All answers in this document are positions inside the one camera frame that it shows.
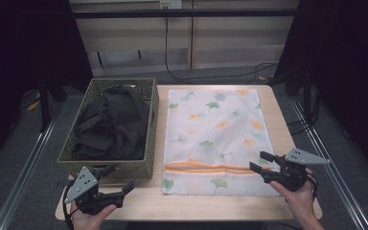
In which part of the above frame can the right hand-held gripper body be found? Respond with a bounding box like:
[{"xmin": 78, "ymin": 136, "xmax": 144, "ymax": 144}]
[{"xmin": 264, "ymin": 147, "xmax": 332, "ymax": 193}]

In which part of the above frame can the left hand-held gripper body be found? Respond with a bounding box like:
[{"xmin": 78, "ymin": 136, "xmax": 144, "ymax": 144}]
[{"xmin": 64, "ymin": 166, "xmax": 126, "ymax": 216}]

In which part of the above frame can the black clothing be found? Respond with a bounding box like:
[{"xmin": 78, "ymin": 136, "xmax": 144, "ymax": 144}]
[{"xmin": 71, "ymin": 84, "xmax": 151, "ymax": 162}]

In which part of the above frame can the white leaf-print laundry bag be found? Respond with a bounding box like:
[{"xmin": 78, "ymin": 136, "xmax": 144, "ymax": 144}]
[{"xmin": 161, "ymin": 88, "xmax": 281, "ymax": 196}]

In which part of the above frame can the green woven basket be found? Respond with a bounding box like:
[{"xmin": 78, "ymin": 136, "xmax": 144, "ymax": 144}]
[{"xmin": 57, "ymin": 78, "xmax": 160, "ymax": 181}]

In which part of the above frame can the person's left hand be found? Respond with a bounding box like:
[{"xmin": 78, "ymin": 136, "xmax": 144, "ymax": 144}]
[{"xmin": 71, "ymin": 203, "xmax": 118, "ymax": 230}]

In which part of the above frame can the person's right hand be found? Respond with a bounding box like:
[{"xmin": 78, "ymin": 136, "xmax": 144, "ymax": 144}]
[{"xmin": 269, "ymin": 168, "xmax": 318, "ymax": 223}]

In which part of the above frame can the black upright stand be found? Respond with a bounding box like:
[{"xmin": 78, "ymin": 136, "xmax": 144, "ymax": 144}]
[
  {"xmin": 301, "ymin": 70, "xmax": 314, "ymax": 124},
  {"xmin": 37, "ymin": 73, "xmax": 53, "ymax": 133}
]

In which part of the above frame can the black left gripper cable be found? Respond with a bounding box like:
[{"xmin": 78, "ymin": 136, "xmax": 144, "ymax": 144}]
[{"xmin": 62, "ymin": 179, "xmax": 80, "ymax": 230}]

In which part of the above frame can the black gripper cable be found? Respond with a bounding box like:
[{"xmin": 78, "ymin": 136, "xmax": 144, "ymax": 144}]
[
  {"xmin": 62, "ymin": 179, "xmax": 80, "ymax": 230},
  {"xmin": 306, "ymin": 173, "xmax": 320, "ymax": 201}
]

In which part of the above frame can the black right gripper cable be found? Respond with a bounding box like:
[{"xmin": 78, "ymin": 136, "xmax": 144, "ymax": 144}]
[{"xmin": 306, "ymin": 173, "xmax": 320, "ymax": 201}]

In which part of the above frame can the metal floor rail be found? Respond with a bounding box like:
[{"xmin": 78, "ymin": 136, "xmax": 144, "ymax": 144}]
[
  {"xmin": 0, "ymin": 104, "xmax": 63, "ymax": 230},
  {"xmin": 289, "ymin": 99, "xmax": 368, "ymax": 230}
]

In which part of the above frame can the black hanging wall cable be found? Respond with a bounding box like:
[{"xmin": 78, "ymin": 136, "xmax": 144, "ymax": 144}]
[{"xmin": 164, "ymin": 15, "xmax": 280, "ymax": 86}]

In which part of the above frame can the black horizontal frame bar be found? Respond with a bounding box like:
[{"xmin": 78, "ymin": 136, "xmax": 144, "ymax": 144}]
[{"xmin": 71, "ymin": 9, "xmax": 301, "ymax": 19}]

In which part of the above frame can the white wall power outlet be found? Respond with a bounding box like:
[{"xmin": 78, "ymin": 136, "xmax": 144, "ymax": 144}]
[{"xmin": 159, "ymin": 0, "xmax": 183, "ymax": 10}]

